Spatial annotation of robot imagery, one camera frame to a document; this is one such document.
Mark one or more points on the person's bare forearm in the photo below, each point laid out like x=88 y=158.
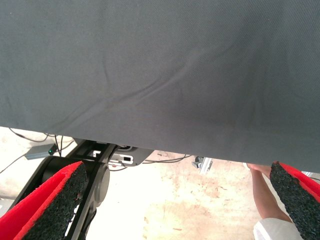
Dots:
x=267 y=195

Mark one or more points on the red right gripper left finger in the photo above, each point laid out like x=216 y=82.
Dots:
x=50 y=207

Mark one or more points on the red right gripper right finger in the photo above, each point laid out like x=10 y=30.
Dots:
x=300 y=200

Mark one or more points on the grey box with green light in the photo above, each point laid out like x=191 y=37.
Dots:
x=37 y=153

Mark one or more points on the dark grey table cloth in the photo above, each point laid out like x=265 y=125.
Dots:
x=150 y=62

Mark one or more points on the white sleeve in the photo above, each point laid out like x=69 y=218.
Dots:
x=275 y=230

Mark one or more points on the aluminium profile with caster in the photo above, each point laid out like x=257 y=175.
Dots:
x=205 y=166

